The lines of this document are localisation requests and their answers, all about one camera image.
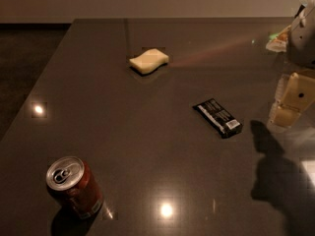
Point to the red soda can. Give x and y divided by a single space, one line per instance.
70 182

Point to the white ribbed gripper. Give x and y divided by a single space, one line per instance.
302 41

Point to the yellow sponge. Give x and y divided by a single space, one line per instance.
149 61

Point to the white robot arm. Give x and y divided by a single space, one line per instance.
300 51

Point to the black snack bar wrapper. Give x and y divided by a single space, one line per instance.
219 118

